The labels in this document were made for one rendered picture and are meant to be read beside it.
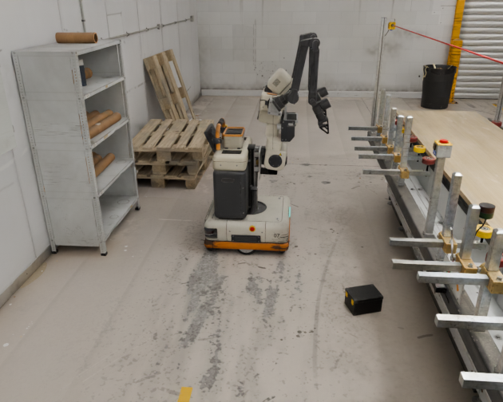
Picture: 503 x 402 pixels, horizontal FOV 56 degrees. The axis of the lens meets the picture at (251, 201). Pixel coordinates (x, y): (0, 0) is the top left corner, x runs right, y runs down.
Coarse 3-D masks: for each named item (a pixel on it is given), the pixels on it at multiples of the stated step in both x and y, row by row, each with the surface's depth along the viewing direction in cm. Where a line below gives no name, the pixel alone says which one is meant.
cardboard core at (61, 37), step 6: (60, 36) 357; (66, 36) 357; (72, 36) 356; (78, 36) 356; (84, 36) 356; (90, 36) 355; (96, 36) 361; (60, 42) 361; (66, 42) 360; (72, 42) 360; (78, 42) 359; (84, 42) 359; (90, 42) 359; (96, 42) 360
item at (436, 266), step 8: (392, 264) 198; (400, 264) 197; (408, 264) 196; (416, 264) 196; (424, 264) 196; (432, 264) 195; (440, 264) 195; (448, 264) 195; (456, 264) 195; (480, 264) 195
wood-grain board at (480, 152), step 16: (400, 112) 424; (416, 112) 424; (432, 112) 423; (448, 112) 423; (464, 112) 422; (416, 128) 374; (432, 128) 374; (448, 128) 374; (464, 128) 373; (480, 128) 373; (496, 128) 373; (432, 144) 335; (464, 144) 334; (480, 144) 334; (496, 144) 334; (448, 160) 303; (464, 160) 303; (480, 160) 303; (496, 160) 303; (448, 176) 279; (464, 176) 277; (480, 176) 277; (496, 176) 277; (464, 192) 255; (480, 192) 255; (496, 192) 255; (496, 208) 236; (496, 224) 220
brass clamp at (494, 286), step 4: (484, 264) 175; (480, 268) 175; (484, 268) 172; (480, 272) 176; (484, 272) 172; (488, 272) 170; (492, 272) 170; (496, 272) 170; (500, 272) 170; (488, 276) 168; (492, 276) 167; (496, 276) 167; (492, 280) 165; (496, 280) 165; (488, 284) 168; (492, 284) 165; (496, 284) 164; (500, 284) 164; (488, 288) 168; (492, 288) 165; (496, 288) 165; (500, 288) 165; (492, 292) 166; (496, 292) 166; (500, 292) 165
